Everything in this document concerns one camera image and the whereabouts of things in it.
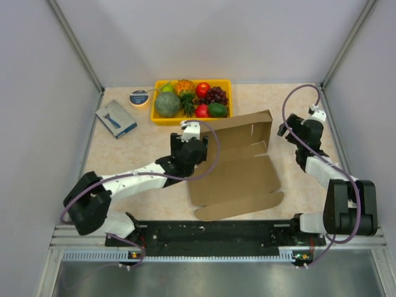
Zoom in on brown cardboard box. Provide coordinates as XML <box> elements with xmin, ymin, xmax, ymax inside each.
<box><xmin>187</xmin><ymin>110</ymin><xmax>284</xmax><ymax>222</ymax></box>

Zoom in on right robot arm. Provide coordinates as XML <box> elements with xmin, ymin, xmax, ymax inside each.
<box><xmin>277</xmin><ymin>111</ymin><xmax>377</xmax><ymax>245</ymax></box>

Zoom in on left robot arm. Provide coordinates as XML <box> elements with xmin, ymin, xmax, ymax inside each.
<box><xmin>63</xmin><ymin>133</ymin><xmax>209</xmax><ymax>246</ymax></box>

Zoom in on red pink fruit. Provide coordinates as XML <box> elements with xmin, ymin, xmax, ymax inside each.
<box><xmin>195</xmin><ymin>104</ymin><xmax>211</xmax><ymax>118</ymax></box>

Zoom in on yellow plastic tray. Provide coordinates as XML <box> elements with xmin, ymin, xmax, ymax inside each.
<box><xmin>150</xmin><ymin>79</ymin><xmax>233</xmax><ymax>126</ymax></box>

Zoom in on green avocado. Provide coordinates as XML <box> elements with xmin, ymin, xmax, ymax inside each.
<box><xmin>208</xmin><ymin>102</ymin><xmax>228</xmax><ymax>118</ymax></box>

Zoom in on green pineapple leaves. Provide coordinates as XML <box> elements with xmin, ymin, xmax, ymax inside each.
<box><xmin>180</xmin><ymin>93</ymin><xmax>195</xmax><ymax>118</ymax></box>

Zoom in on green netted melon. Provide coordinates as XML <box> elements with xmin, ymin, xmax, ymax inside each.
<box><xmin>154</xmin><ymin>92</ymin><xmax>181</xmax><ymax>118</ymax></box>

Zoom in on purple grape bunch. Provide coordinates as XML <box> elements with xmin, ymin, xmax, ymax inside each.
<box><xmin>193</xmin><ymin>87</ymin><xmax>228</xmax><ymax>106</ymax></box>

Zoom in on red apple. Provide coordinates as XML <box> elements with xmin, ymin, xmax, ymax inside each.
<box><xmin>196</xmin><ymin>82</ymin><xmax>211</xmax><ymax>98</ymax></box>

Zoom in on tape roll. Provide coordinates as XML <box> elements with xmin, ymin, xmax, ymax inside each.
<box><xmin>129</xmin><ymin>90</ymin><xmax>149</xmax><ymax>109</ymax></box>

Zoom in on blue razor package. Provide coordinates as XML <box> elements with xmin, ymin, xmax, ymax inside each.
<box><xmin>95</xmin><ymin>100</ymin><xmax>137</xmax><ymax>139</ymax></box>

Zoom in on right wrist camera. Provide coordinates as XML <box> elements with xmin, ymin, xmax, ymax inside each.
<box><xmin>307</xmin><ymin>105</ymin><xmax>327</xmax><ymax>123</ymax></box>

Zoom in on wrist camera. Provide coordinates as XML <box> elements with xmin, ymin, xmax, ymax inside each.
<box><xmin>181</xmin><ymin>121</ymin><xmax>200</xmax><ymax>142</ymax></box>
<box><xmin>307</xmin><ymin>105</ymin><xmax>327</xmax><ymax>123</ymax></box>

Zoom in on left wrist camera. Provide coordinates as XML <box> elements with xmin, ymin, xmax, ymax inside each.
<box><xmin>181</xmin><ymin>121</ymin><xmax>200</xmax><ymax>142</ymax></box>

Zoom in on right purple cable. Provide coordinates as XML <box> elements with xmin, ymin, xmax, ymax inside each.
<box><xmin>282</xmin><ymin>84</ymin><xmax>362</xmax><ymax>267</ymax></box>

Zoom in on purple cable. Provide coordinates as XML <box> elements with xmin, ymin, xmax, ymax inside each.
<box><xmin>59</xmin><ymin>119</ymin><xmax>221</xmax><ymax>225</ymax></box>
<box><xmin>282</xmin><ymin>84</ymin><xmax>362</xmax><ymax>267</ymax></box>

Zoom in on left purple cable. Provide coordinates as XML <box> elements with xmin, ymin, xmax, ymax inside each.
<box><xmin>59</xmin><ymin>119</ymin><xmax>221</xmax><ymax>225</ymax></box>

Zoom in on right aluminium frame post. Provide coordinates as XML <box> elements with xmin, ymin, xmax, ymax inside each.
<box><xmin>320</xmin><ymin>0</ymin><xmax>378</xmax><ymax>92</ymax></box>

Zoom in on aluminium frame post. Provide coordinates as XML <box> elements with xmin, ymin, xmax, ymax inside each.
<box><xmin>46</xmin><ymin>0</ymin><xmax>104</xmax><ymax>94</ymax></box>
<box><xmin>320</xmin><ymin>0</ymin><xmax>378</xmax><ymax>92</ymax></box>

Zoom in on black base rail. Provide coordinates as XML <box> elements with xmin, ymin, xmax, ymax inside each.
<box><xmin>105</xmin><ymin>220</ymin><xmax>327</xmax><ymax>257</ymax></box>

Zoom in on white slotted cable duct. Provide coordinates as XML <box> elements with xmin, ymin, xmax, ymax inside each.
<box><xmin>62</xmin><ymin>249</ymin><xmax>296</xmax><ymax>263</ymax></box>

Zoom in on left aluminium frame post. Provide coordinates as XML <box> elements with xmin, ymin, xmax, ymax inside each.
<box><xmin>46</xmin><ymin>0</ymin><xmax>104</xmax><ymax>94</ymax></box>

